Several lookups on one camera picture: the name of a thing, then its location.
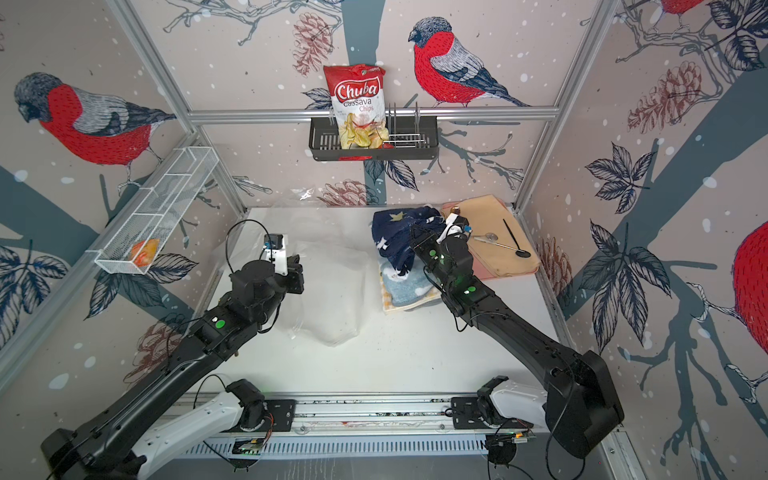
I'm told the dark grey wall rack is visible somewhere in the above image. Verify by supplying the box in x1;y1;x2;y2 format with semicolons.
309;107;439;161

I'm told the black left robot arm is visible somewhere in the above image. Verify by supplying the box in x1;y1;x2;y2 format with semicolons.
41;255;304;479

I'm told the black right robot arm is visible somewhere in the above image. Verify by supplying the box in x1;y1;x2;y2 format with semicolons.
410;226;625;459

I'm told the silver spoon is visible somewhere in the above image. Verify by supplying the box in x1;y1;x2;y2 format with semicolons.
472;232;498;242

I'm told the black spoon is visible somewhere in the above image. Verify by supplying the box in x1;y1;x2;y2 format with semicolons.
502;218;532;258

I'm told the red cassava chips bag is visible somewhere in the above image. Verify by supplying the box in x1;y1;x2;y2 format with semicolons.
323;64;389;149

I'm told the orange item in basket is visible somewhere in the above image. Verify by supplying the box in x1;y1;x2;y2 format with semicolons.
128;238;159;269

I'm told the clear plastic vacuum bag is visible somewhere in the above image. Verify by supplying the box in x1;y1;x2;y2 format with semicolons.
222;200;380;347

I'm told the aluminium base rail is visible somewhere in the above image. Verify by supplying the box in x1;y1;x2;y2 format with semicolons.
149;392;619;436

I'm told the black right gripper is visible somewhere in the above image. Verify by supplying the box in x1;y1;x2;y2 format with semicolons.
409;223;455;296

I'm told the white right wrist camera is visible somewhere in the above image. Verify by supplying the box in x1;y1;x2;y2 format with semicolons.
437;213;472;243

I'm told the navy blue star blanket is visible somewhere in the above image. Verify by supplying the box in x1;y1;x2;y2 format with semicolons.
371;206;445;276

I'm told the beige checkered blanket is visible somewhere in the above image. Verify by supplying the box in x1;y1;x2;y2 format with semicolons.
379;263;445;314

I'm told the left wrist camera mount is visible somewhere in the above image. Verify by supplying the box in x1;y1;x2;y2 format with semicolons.
262;234;288;275

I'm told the white wire mesh basket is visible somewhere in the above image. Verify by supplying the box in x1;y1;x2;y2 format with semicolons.
94;146;219;275

